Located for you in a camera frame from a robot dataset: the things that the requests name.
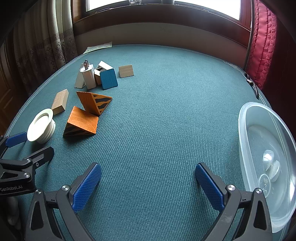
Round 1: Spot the small glass on sill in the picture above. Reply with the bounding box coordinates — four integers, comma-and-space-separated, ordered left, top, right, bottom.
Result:
129, 0, 142, 5

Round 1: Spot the white zebra-stripe wedge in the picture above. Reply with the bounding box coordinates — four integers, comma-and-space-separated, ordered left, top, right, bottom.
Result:
95, 61, 114, 72

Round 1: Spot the dark wooden window frame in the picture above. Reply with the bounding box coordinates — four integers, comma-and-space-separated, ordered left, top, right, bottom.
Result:
71, 1, 252, 47

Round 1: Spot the orange tiger-stripe wedge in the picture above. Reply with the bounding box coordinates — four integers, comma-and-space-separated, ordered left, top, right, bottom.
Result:
63, 106, 99, 137
76, 91, 112, 116

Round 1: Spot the plain wooden rectangular block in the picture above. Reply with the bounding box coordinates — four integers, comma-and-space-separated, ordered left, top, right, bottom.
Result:
51, 89, 69, 115

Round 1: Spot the dark bottle on sill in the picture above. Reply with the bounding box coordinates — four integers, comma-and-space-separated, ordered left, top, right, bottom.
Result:
162, 0, 175, 5

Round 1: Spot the white round plastic ring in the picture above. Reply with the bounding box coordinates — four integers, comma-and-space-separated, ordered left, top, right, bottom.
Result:
26, 108, 57, 144

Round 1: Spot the light wooden wedge block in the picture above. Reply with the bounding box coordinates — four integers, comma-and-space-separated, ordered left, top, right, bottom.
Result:
118, 64, 134, 78

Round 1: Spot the red quilted curtain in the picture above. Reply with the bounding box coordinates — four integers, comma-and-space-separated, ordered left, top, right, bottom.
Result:
246, 1, 277, 89

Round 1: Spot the grey zebra-stripe wedge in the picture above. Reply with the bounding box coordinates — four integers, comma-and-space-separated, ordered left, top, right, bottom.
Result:
74, 71, 85, 89

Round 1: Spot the white wall charger plug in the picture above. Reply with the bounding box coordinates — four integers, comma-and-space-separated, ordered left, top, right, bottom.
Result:
79, 60, 97, 89

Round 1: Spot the clear plastic bowl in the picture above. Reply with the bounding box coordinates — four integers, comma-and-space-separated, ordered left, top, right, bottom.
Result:
238, 102, 295, 233

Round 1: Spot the orange tiger-stripe wedge front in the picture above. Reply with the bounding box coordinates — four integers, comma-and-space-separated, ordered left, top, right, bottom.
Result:
63, 106, 99, 137

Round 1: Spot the white suction hook in bowl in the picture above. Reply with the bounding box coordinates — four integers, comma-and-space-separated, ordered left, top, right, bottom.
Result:
258, 150, 281, 197

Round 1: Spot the blue wooden wedge block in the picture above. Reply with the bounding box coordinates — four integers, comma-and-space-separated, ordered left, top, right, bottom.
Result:
100, 69, 118, 90

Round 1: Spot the printed paper sheet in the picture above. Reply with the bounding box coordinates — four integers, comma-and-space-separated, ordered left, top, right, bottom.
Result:
83, 42, 112, 54

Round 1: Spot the beige patterned curtain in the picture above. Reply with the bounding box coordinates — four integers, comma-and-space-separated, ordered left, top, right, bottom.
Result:
13, 0, 78, 95

